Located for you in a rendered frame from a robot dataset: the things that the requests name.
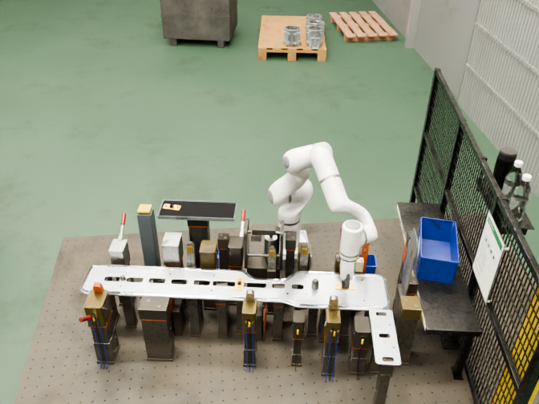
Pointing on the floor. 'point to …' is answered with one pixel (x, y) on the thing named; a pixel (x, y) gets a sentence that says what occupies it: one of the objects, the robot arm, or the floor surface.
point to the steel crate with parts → (199, 20)
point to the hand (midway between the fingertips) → (345, 282)
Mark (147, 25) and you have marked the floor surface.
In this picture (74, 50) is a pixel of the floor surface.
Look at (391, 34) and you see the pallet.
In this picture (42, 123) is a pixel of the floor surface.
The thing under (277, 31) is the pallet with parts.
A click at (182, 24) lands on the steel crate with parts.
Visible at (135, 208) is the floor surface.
